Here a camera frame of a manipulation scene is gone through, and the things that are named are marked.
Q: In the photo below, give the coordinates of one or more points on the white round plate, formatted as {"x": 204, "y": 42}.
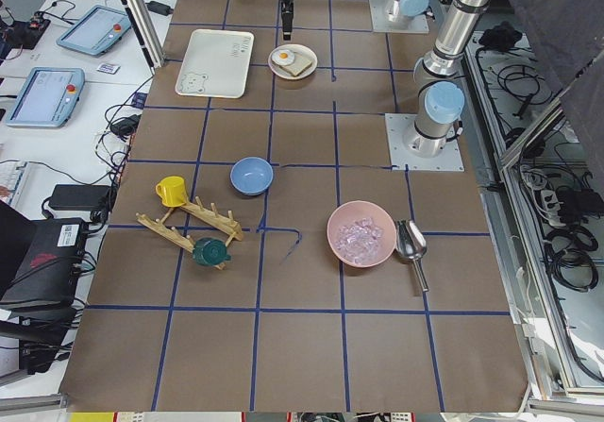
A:
{"x": 299, "y": 49}

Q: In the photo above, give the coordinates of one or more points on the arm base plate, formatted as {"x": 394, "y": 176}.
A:
{"x": 399, "y": 16}
{"x": 409, "y": 150}

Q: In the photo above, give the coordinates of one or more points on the dark green cup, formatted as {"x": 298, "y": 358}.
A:
{"x": 210, "y": 252}

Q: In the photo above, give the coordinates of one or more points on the yellow cup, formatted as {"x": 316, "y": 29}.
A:
{"x": 172, "y": 191}

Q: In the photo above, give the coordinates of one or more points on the bread slice on plate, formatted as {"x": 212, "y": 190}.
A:
{"x": 300, "y": 64}

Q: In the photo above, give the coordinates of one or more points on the black laptop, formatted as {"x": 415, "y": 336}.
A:
{"x": 39, "y": 260}

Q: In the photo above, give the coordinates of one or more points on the aluminium frame post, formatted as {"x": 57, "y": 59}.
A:
{"x": 146, "y": 34}

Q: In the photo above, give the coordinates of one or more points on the teach pendant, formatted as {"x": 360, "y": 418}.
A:
{"x": 96, "y": 31}
{"x": 48, "y": 98}

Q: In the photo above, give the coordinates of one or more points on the blue bowl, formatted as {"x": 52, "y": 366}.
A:
{"x": 251, "y": 175}

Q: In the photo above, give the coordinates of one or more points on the black power adapter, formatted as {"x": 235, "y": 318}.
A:
{"x": 85, "y": 198}

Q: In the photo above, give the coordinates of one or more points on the metal scoop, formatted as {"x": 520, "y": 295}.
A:
{"x": 411, "y": 247}

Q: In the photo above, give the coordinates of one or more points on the teach pendant near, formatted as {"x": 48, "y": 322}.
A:
{"x": 48, "y": 98}

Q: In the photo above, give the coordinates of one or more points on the teach pendant far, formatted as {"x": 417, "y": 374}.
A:
{"x": 96, "y": 31}

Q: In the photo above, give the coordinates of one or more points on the fried egg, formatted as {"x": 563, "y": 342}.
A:
{"x": 283, "y": 57}

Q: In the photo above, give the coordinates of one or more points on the cream bear tray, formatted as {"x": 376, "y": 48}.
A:
{"x": 215, "y": 64}

